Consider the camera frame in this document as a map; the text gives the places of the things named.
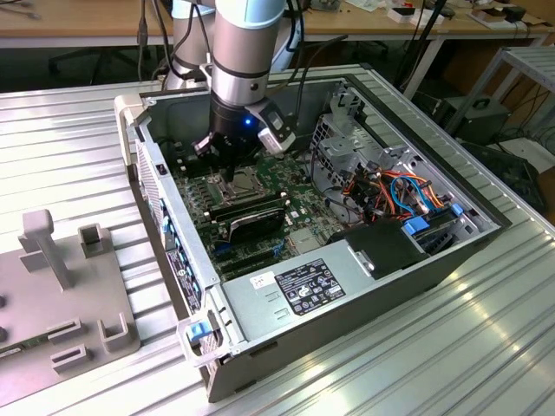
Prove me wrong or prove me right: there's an orange power wire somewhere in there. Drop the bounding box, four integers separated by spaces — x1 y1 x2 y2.
342 169 407 218

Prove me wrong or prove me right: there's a blue case latch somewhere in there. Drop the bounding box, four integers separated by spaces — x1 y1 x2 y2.
185 322 206 346

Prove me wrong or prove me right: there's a black graphics card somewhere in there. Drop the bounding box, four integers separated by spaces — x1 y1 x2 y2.
225 206 288 244

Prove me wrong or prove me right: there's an open grey PC case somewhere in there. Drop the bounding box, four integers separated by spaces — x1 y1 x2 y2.
113 74 513 404

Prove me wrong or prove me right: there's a black plastic shroud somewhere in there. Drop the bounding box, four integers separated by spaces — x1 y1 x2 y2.
325 219 431 281

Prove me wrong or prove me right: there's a silver chipset heatsink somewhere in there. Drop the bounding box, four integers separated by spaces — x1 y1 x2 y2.
289 228 321 256

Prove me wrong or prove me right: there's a black PC side panel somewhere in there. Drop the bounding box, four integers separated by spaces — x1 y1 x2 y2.
459 140 551 213

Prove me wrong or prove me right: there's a grey metal shelf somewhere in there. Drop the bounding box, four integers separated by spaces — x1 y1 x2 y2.
446 45 555 135

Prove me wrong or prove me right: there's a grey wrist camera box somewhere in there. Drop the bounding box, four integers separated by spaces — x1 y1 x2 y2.
258 100 297 156

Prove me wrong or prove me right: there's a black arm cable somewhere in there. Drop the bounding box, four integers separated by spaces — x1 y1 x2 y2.
296 34 350 129

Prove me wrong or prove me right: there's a silver power supply unit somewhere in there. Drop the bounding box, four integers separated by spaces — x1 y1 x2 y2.
219 240 379 346

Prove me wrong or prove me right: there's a wooden desk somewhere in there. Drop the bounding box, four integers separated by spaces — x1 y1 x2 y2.
0 0 555 49

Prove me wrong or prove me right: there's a blue disk carrier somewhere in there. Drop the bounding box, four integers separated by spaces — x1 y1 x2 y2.
401 206 472 257

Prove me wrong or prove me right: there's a blue data wire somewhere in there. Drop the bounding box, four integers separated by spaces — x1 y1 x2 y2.
388 172 450 216

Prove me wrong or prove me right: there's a brown cardboard piece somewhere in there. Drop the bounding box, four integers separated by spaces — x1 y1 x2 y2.
470 6 548 30

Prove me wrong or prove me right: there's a metal socket cover frame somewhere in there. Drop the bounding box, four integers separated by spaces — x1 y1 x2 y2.
214 171 265 205

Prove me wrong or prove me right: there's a silver CPU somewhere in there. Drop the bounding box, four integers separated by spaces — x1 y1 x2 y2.
232 175 258 197

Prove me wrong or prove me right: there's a green RAM stick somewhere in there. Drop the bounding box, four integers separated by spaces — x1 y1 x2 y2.
0 337 49 361

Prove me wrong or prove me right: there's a white box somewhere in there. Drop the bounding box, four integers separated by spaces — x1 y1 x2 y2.
387 6 446 26

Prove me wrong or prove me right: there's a black box with handle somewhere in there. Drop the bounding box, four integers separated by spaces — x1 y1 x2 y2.
435 95 513 146

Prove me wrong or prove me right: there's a green motherboard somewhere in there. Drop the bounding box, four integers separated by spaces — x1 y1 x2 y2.
166 142 352 283

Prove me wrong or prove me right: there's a black installed RAM stick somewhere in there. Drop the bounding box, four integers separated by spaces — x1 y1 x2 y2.
211 195 291 223
206 190 287 217

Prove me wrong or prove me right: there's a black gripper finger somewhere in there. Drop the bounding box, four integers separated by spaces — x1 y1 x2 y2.
193 134 233 182
227 138 261 182

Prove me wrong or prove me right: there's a grey parts rack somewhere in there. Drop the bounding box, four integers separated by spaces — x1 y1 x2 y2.
0 209 142 385

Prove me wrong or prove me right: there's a silver metal drive cage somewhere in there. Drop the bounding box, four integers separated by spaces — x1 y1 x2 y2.
310 80 420 205

